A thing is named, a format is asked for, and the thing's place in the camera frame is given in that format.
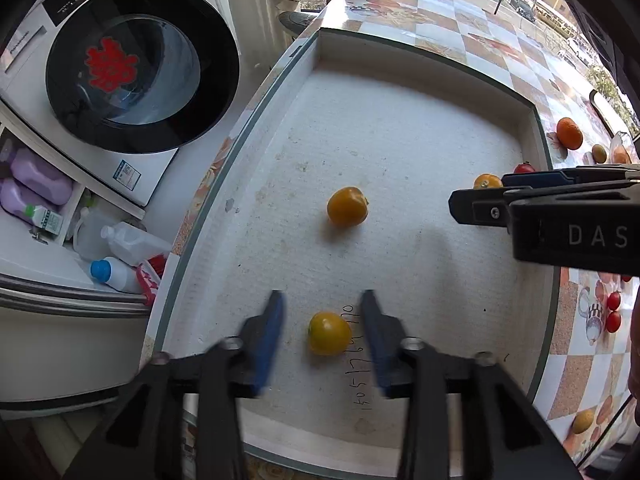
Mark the white cabinet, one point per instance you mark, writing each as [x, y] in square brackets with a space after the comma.
[45, 330]

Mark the small white green-cap bottle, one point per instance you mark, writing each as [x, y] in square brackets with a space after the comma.
[46, 219]

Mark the small red fruit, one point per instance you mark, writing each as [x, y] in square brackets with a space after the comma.
[523, 167]

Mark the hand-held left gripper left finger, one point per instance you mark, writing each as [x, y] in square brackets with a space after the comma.
[267, 345]

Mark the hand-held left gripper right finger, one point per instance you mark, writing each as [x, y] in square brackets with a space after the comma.
[376, 347]

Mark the white washing machine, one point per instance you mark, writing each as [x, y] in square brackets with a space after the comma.
[135, 60]

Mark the dark object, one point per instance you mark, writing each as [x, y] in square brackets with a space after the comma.
[600, 15]

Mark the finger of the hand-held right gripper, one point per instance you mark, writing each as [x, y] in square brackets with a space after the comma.
[535, 178]
[475, 207]

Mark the orange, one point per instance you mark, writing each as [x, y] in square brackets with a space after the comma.
[570, 133]

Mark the white foam tray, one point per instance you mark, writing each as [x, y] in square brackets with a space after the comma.
[400, 135]

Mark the purple detergent bottle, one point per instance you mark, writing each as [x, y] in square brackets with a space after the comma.
[17, 202]
[40, 177]

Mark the clear plastic jug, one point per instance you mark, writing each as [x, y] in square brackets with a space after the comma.
[92, 235]
[135, 242]

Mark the white bottle with blue cap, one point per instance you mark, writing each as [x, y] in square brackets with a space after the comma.
[112, 274]

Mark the glass bowl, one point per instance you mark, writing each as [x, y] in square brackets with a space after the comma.
[622, 149]

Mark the green kiwi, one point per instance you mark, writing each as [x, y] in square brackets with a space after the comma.
[598, 153]

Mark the checkered fruit-print tablecloth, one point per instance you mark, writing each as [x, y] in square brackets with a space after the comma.
[450, 15]

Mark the yellow persimmon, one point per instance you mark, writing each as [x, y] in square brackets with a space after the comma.
[329, 333]
[487, 181]
[347, 206]

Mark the red brush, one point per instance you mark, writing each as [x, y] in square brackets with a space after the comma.
[150, 277]

